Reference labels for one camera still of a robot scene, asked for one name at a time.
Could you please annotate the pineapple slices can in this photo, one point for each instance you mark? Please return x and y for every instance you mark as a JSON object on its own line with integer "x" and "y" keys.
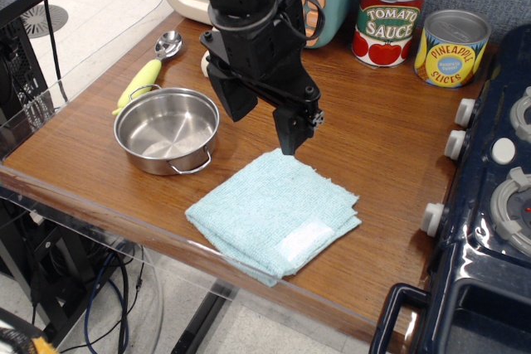
{"x": 451, "y": 47}

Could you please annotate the white stove knob middle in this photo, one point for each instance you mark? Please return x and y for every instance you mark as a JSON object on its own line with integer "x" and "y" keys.
{"x": 454, "y": 144}

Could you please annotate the light blue folded rag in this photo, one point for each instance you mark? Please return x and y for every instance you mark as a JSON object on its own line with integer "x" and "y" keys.
{"x": 274, "y": 216}

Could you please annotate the stainless steel pot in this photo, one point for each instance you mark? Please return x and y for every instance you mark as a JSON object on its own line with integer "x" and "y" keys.
{"x": 170, "y": 131}

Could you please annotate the brown and white toy mushroom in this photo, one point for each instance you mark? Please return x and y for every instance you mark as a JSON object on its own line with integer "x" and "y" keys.
{"x": 205, "y": 61}

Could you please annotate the white stove knob top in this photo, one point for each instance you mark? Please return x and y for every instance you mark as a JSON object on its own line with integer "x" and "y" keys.
{"x": 464, "y": 112}

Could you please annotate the dark blue toy stove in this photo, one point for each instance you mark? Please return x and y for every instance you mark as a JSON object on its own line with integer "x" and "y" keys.
{"x": 478, "y": 297}

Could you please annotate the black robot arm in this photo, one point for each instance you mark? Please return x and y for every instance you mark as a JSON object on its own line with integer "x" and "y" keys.
{"x": 255, "y": 53}

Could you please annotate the yellow handled ice cream scoop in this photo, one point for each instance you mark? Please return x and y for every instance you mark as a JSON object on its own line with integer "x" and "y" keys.
{"x": 167, "y": 46}

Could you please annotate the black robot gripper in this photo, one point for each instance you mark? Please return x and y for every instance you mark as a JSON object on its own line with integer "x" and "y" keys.
{"x": 257, "y": 55}

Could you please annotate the white stove knob bottom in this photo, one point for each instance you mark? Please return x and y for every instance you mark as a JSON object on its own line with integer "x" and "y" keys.
{"x": 431, "y": 218}

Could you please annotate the white stove knob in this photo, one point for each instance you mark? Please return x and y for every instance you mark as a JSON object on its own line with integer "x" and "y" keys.
{"x": 464, "y": 112}
{"x": 431, "y": 218}
{"x": 454, "y": 144}

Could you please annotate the tomato sauce can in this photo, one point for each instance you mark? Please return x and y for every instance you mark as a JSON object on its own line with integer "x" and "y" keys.
{"x": 384, "y": 30}

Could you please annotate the black computer tower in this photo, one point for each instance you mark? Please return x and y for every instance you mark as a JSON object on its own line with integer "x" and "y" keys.
{"x": 25, "y": 98}

